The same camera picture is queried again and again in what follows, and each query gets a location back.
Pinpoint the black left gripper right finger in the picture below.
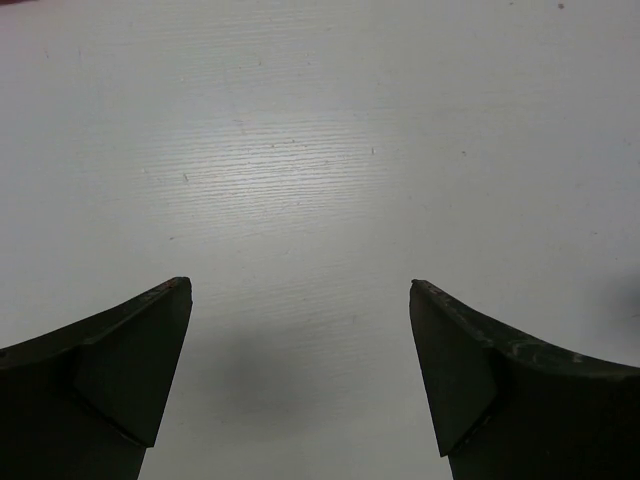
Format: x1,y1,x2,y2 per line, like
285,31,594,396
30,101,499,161
409,280,639,479

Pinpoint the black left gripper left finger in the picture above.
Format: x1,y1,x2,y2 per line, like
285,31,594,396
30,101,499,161
1,277,192,479

